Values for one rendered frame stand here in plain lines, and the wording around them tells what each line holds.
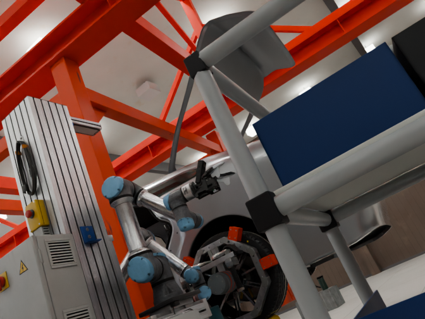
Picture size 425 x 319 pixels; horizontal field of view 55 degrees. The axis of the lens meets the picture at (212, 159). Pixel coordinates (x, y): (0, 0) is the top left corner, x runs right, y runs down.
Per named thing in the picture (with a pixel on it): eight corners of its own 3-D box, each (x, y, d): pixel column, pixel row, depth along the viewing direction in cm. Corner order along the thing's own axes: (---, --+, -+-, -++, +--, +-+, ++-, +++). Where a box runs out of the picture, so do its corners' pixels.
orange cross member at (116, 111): (231, 170, 548) (219, 144, 562) (97, 127, 321) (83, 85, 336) (224, 175, 552) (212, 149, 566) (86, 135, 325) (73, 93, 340)
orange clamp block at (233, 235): (241, 241, 274) (243, 228, 275) (236, 241, 267) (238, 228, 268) (231, 239, 277) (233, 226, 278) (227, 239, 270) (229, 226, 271)
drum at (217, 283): (243, 287, 267) (234, 266, 272) (229, 290, 249) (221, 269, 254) (225, 295, 272) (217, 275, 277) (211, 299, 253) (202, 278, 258)
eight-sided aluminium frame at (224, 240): (283, 305, 254) (246, 226, 273) (279, 307, 248) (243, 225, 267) (212, 335, 271) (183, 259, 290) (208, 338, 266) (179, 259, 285)
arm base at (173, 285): (171, 298, 185) (164, 277, 189) (148, 309, 191) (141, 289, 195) (190, 292, 198) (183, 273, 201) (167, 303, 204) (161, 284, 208)
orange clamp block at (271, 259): (267, 269, 263) (279, 263, 260) (262, 270, 256) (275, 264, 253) (262, 259, 265) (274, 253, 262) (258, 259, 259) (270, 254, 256)
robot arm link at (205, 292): (208, 281, 225) (214, 296, 222) (203, 285, 235) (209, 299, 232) (195, 287, 222) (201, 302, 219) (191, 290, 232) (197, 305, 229)
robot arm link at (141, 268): (167, 276, 192) (131, 175, 211) (152, 277, 178) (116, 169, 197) (146, 286, 194) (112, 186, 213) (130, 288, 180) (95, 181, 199)
